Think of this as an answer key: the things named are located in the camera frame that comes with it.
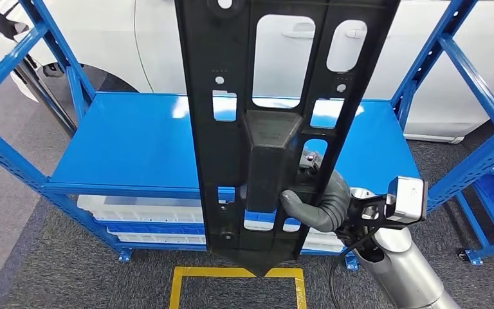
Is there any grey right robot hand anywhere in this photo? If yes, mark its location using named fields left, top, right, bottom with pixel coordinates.
left=279, top=151, right=352, bottom=234

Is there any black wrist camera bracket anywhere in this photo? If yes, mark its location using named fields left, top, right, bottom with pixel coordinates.
left=335, top=194, right=396, bottom=247

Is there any blue metal shelf rack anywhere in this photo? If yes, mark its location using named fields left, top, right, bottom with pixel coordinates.
left=0, top=0, right=494, bottom=272

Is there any black camera cable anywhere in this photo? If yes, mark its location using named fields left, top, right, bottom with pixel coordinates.
left=329, top=229, right=381, bottom=309

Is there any black plastic plate frame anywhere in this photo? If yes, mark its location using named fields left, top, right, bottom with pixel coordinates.
left=174, top=0, right=401, bottom=278

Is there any grey metal rail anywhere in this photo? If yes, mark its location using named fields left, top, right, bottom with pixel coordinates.
left=13, top=59, right=77, bottom=137

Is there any white car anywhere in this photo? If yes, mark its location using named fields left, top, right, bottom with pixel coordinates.
left=0, top=0, right=494, bottom=144

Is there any yellow floor tape square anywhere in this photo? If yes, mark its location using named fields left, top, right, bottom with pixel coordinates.
left=169, top=266, right=307, bottom=309

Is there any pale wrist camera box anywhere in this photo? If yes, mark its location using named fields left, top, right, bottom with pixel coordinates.
left=385, top=176, right=428, bottom=225

